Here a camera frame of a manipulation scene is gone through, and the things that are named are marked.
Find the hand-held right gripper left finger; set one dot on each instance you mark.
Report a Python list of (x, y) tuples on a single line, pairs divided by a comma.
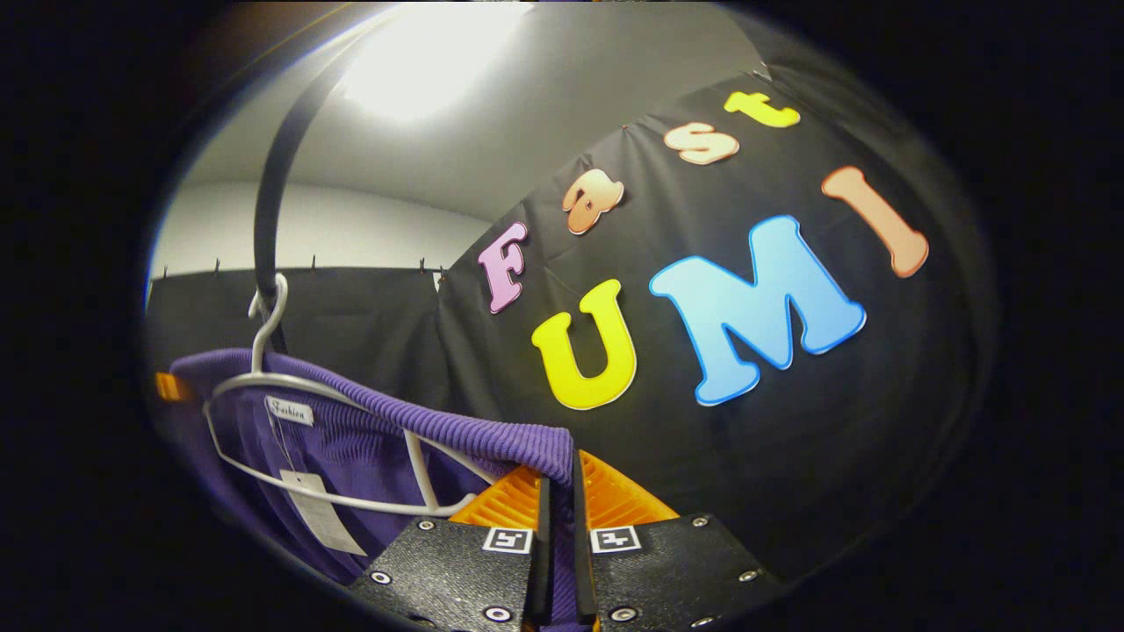
[(543, 562)]

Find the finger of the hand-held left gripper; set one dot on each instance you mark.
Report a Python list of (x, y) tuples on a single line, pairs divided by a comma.
[(171, 387)]

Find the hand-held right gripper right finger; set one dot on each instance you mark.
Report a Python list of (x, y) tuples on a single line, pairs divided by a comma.
[(581, 562)]

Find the purple knit jacket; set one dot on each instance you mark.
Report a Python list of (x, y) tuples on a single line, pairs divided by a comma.
[(351, 439)]

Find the white plastic hanger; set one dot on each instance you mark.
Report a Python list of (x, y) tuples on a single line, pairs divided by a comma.
[(420, 474)]

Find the black clothes rack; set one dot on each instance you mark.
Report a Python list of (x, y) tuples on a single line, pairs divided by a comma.
[(268, 202)]

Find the white garment tag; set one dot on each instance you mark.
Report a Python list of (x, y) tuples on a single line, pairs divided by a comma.
[(320, 518)]

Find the black backdrop cloth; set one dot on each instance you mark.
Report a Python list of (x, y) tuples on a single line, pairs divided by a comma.
[(790, 439)]

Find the large ceiling light panel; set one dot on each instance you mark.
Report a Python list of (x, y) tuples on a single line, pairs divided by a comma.
[(421, 53)]

